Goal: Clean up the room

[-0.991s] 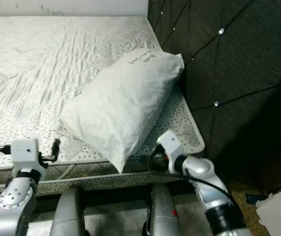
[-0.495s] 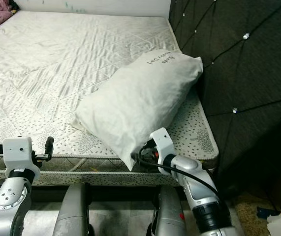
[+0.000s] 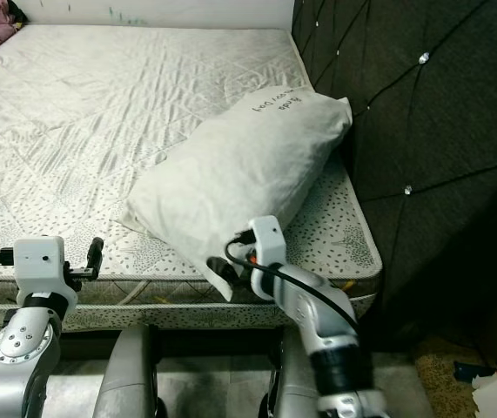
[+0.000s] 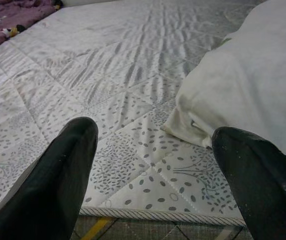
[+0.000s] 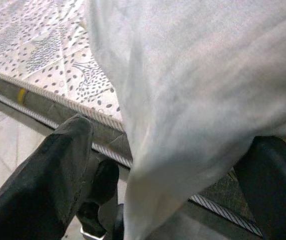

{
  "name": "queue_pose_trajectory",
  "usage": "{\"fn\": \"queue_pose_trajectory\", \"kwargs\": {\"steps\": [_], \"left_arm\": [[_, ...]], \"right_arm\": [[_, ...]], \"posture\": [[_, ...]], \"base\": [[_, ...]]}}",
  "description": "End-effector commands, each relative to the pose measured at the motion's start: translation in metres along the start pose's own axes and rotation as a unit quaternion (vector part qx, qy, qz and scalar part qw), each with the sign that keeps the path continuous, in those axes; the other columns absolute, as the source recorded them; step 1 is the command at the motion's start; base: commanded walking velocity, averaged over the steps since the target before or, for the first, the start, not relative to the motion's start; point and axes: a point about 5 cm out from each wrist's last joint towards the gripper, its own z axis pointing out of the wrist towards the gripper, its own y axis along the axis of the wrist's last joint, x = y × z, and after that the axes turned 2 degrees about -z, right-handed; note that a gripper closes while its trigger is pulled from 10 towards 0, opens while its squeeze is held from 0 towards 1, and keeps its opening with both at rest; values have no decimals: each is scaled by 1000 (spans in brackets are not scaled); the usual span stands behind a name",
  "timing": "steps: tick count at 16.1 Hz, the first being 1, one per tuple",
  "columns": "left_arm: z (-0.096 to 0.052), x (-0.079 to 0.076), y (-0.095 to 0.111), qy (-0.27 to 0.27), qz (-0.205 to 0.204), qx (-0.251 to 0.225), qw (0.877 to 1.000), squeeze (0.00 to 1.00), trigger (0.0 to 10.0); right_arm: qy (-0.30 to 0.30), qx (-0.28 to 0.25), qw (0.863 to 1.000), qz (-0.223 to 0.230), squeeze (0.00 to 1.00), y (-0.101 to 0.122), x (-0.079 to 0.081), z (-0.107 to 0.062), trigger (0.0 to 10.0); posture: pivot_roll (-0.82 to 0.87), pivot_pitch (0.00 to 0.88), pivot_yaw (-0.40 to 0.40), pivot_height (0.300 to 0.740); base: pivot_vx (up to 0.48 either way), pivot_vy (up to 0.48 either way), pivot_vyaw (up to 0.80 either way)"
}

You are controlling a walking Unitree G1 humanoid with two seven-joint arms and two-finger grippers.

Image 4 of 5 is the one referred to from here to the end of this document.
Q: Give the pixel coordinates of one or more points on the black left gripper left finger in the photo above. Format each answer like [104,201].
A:
[47,180]

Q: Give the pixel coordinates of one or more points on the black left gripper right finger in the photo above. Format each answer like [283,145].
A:
[263,185]

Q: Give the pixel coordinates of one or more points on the white pillow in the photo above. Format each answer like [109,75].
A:
[245,75]

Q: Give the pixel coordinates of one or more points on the white grey patterned mattress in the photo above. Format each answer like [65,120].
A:
[107,75]

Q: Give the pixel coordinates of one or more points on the purple cartoon print blanket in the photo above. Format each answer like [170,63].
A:
[12,15]

